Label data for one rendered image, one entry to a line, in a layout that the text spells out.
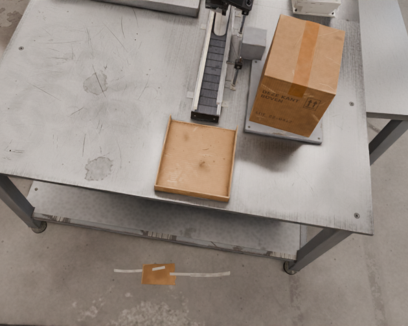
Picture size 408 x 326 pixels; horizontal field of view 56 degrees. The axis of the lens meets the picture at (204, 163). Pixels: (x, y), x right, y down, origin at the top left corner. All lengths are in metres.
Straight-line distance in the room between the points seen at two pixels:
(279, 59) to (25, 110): 0.95
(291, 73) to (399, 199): 1.50
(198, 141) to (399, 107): 0.86
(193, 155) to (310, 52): 0.54
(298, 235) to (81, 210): 1.10
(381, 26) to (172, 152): 1.21
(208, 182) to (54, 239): 1.12
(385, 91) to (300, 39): 0.55
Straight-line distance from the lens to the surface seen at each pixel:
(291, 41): 1.43
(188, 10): 1.86
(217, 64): 1.62
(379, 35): 2.07
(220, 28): 1.70
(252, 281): 2.16
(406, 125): 1.93
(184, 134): 1.46
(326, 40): 1.48
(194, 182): 1.37
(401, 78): 1.93
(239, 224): 1.99
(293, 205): 1.41
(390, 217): 2.56
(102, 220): 1.99
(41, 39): 1.83
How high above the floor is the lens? 2.08
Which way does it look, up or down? 62 degrees down
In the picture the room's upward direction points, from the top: 10 degrees clockwise
